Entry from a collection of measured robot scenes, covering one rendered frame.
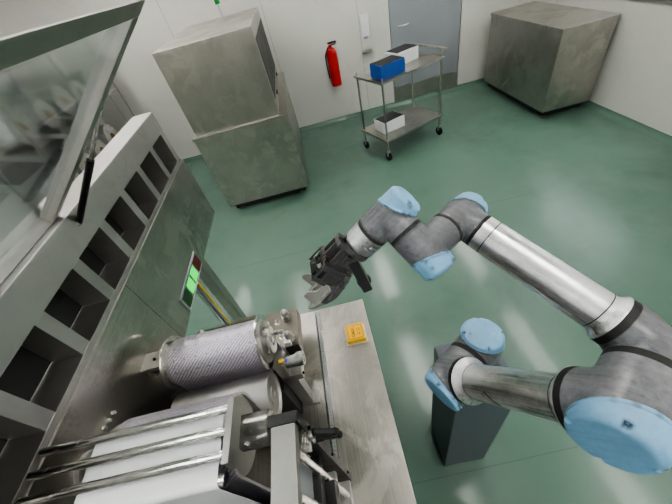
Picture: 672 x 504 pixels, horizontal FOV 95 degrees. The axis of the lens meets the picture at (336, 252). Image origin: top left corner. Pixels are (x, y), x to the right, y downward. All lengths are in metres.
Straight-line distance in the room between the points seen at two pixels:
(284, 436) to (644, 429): 0.50
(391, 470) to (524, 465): 1.09
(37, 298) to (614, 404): 1.00
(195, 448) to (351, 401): 0.62
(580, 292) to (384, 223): 0.36
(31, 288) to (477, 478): 1.90
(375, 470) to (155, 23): 5.08
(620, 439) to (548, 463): 1.48
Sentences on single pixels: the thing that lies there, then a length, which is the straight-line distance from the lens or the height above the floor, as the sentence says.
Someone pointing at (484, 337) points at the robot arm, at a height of 1.13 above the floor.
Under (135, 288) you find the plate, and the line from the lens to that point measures 1.05.
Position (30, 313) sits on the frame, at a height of 1.60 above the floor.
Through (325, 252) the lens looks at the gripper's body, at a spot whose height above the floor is 1.50.
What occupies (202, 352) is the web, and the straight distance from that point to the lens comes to 0.90.
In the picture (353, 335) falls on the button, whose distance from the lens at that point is 1.21.
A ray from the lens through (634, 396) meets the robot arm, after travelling 0.63.
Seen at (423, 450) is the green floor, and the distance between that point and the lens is 2.01.
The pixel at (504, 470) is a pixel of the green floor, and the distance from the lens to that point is 2.04.
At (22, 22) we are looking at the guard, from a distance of 0.42.
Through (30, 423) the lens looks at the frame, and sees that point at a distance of 0.82.
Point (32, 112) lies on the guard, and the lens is 0.54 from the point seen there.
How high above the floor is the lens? 1.96
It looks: 44 degrees down
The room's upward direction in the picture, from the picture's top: 16 degrees counter-clockwise
